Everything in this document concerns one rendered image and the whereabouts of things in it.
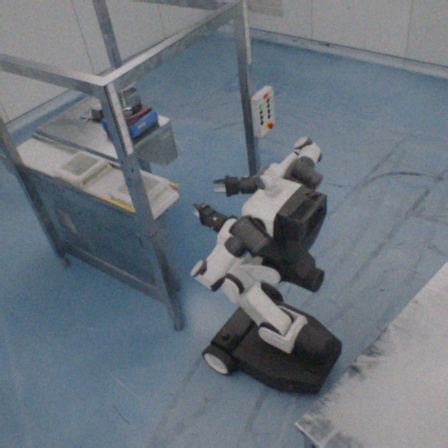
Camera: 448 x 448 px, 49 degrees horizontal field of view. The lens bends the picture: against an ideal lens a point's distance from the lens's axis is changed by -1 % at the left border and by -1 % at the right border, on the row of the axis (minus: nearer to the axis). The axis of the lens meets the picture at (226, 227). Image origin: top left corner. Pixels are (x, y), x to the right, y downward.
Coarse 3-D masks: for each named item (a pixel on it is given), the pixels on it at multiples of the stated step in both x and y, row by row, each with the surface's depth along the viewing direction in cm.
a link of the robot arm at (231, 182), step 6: (228, 180) 240; (234, 180) 241; (240, 180) 243; (246, 180) 241; (228, 186) 242; (234, 186) 242; (240, 186) 242; (246, 186) 240; (228, 192) 245; (234, 192) 245; (246, 192) 242
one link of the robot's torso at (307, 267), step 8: (264, 256) 224; (304, 256) 222; (280, 264) 220; (288, 264) 217; (304, 264) 220; (312, 264) 223; (288, 272) 221; (296, 272) 217; (304, 272) 219; (312, 272) 219; (320, 272) 219; (288, 280) 226; (296, 280) 221; (304, 280) 220; (312, 280) 218; (320, 280) 223; (304, 288) 223; (312, 288) 219
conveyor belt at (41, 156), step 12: (24, 144) 332; (36, 144) 330; (24, 156) 320; (36, 156) 318; (48, 156) 316; (60, 156) 314; (36, 168) 308; (48, 168) 306; (96, 180) 289; (108, 180) 288; (120, 180) 286; (96, 192) 281; (108, 192) 280; (156, 204) 266; (168, 204) 268; (156, 216) 262
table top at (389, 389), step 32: (416, 320) 196; (384, 352) 188; (416, 352) 186; (352, 384) 180; (384, 384) 178; (416, 384) 177; (320, 416) 172; (352, 416) 171; (384, 416) 169; (416, 416) 168
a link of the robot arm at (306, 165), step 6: (306, 156) 222; (300, 162) 215; (306, 162) 218; (312, 162) 221; (300, 168) 214; (306, 168) 215; (312, 168) 218; (294, 174) 215; (300, 174) 214; (306, 174) 214; (318, 174) 215; (300, 180) 215; (306, 180) 214
